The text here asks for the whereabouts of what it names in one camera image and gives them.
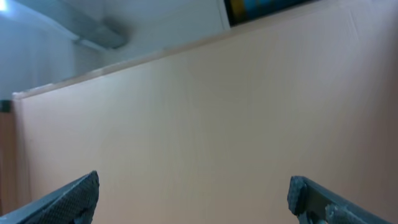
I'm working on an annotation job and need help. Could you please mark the beige partition board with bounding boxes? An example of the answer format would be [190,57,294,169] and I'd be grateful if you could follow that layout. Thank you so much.
[15,1,397,223]

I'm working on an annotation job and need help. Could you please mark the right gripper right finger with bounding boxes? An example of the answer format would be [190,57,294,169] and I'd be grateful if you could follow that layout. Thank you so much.
[287,175,390,224]

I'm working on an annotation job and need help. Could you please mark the grey ceiling beam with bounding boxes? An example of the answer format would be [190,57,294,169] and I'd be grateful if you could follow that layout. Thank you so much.
[16,0,127,49]

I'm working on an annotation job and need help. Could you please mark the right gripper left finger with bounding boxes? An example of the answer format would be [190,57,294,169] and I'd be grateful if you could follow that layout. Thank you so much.
[1,170,100,224]

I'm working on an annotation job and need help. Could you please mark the dark blue yellow panel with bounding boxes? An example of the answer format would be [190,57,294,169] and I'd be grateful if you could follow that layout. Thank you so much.
[223,0,315,27]

